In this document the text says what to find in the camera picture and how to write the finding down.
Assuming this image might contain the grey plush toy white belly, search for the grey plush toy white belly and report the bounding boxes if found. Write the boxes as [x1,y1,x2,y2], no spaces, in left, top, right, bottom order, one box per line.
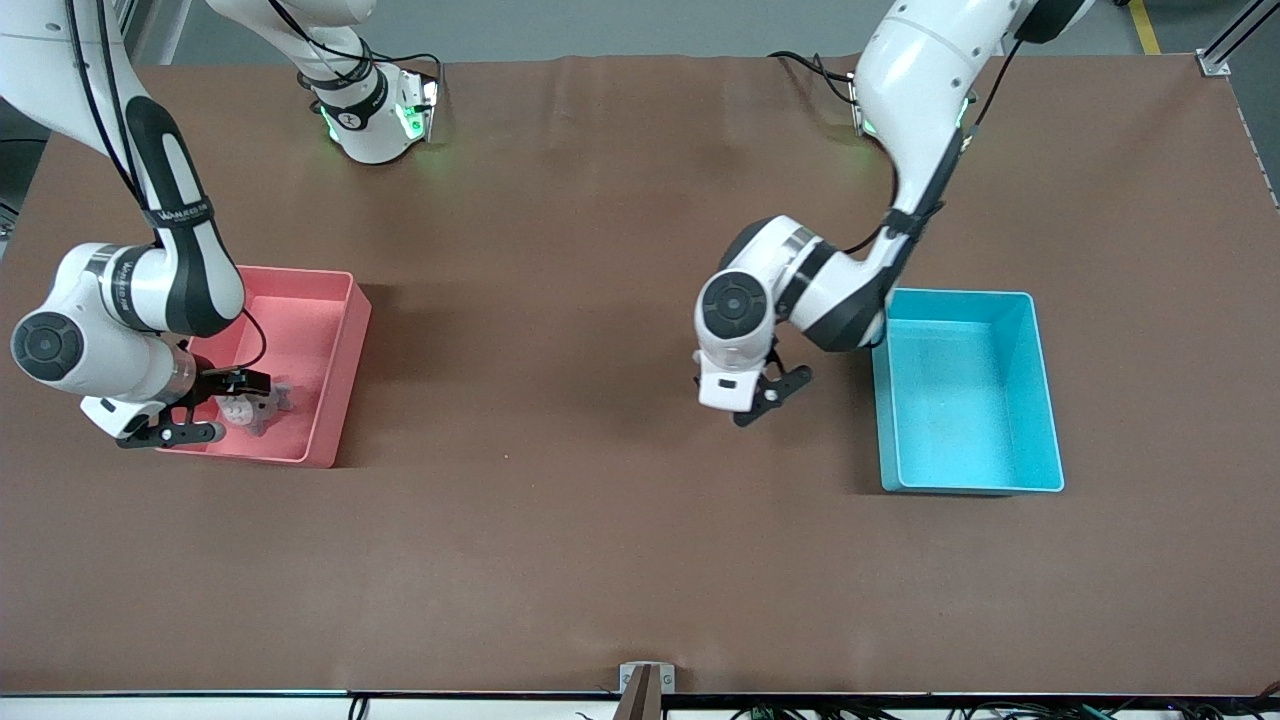
[218,383,297,438]

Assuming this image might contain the pink plastic box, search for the pink plastic box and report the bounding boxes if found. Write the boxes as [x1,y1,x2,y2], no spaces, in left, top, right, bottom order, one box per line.
[154,264,373,469]

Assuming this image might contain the blue plastic box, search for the blue plastic box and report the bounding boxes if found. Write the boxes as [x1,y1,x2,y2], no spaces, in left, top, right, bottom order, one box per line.
[869,287,1066,496]

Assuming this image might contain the brown table mat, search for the brown table mat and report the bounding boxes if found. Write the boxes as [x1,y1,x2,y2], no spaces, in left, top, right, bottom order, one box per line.
[0,52,1280,697]

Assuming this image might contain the brown slanted bar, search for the brown slanted bar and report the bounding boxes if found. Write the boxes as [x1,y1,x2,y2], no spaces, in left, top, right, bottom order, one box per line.
[613,666,664,720]

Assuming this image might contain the yellow floor tape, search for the yellow floor tape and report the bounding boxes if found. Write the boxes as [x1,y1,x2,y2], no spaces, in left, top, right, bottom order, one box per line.
[1128,0,1165,57]

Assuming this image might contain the black right base cable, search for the black right base cable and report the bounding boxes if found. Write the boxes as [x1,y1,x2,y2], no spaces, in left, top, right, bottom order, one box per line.
[265,0,446,101]

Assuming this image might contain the black base cable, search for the black base cable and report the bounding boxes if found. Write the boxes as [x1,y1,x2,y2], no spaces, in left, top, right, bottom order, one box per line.
[768,50,863,109]
[265,0,446,101]

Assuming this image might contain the aluminium frame profile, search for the aluminium frame profile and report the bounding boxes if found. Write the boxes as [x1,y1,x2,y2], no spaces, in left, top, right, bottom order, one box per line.
[105,0,166,61]
[1197,0,1280,77]

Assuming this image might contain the grey metal clamp bracket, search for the grey metal clamp bracket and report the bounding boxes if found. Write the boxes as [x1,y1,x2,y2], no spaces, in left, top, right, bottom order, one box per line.
[619,662,676,695]

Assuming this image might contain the black left base cable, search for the black left base cable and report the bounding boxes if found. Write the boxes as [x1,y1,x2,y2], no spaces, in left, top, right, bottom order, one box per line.
[768,50,863,109]

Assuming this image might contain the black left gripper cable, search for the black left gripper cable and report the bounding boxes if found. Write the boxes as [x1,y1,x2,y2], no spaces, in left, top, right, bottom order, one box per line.
[845,40,1021,257]

